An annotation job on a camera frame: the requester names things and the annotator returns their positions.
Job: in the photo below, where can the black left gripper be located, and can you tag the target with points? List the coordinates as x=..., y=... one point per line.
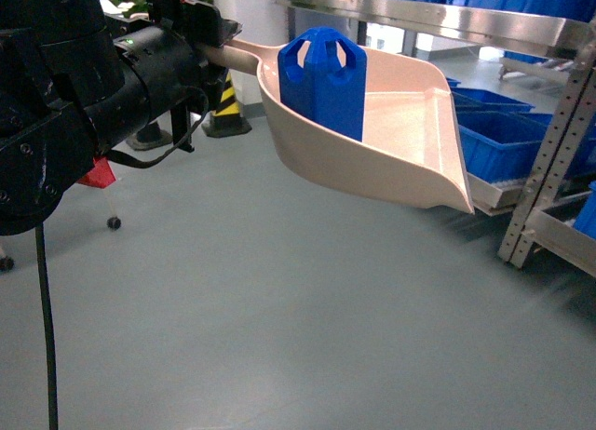
x=200, y=24

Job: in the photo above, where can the blue plastic block part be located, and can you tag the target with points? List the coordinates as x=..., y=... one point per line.
x=322, y=76

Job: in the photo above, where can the beige plastic dustpan tray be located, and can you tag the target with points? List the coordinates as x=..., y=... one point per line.
x=410, y=153

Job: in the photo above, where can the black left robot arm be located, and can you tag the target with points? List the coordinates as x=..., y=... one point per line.
x=76, y=82

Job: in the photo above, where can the steel shelf rack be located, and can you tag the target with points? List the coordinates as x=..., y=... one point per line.
x=539, y=207

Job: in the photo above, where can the yellow black traffic cone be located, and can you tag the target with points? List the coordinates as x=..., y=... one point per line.
x=227, y=120

